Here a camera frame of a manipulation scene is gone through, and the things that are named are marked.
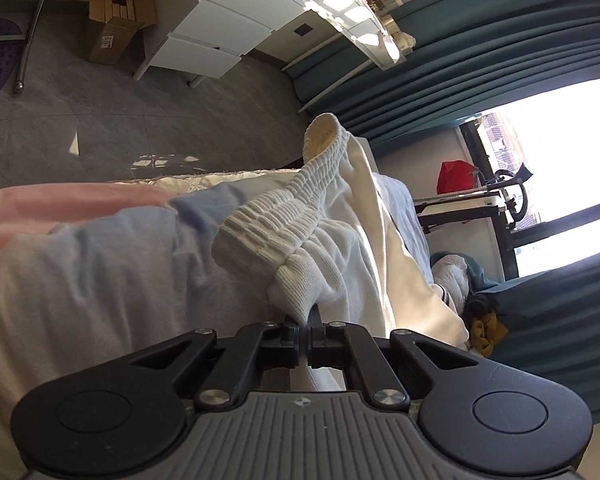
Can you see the pastel pink blue bedsheet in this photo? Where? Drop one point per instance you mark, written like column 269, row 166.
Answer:
column 105, row 260

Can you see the pile of clothes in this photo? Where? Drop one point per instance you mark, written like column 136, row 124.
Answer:
column 450, row 280

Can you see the mustard yellow garment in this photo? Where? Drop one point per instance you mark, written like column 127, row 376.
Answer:
column 487, row 332

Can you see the black stand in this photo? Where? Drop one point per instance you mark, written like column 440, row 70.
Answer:
column 515, row 195

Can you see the window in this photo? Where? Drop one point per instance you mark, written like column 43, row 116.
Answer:
column 565, row 160

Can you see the teal cloth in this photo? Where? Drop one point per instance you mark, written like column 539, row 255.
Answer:
column 482, row 270

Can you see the folded white black board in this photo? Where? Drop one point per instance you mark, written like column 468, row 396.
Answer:
column 460, row 210

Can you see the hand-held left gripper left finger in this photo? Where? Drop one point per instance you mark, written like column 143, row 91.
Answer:
column 292, row 345

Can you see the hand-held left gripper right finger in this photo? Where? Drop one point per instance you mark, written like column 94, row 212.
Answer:
column 322, row 347

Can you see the white desk with drawers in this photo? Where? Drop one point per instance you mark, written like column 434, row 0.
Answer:
column 220, row 25

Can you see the cream mattress pad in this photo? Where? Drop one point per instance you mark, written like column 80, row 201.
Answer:
column 190, row 180

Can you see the dark wall outlet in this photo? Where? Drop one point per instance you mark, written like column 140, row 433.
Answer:
column 303, row 29

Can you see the white knit zip jacket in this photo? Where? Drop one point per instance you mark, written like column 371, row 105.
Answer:
column 330, row 240

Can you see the red bag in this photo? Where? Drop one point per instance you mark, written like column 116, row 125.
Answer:
column 455, row 177

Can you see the metal pole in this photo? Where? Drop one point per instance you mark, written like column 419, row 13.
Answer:
column 35, row 20

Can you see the cardboard box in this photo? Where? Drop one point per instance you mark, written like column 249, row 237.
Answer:
column 117, row 20

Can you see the teal curtain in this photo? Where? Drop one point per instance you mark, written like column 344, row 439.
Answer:
column 430, row 50
column 555, row 325

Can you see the dark garment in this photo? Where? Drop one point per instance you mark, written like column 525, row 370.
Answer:
column 482, row 305

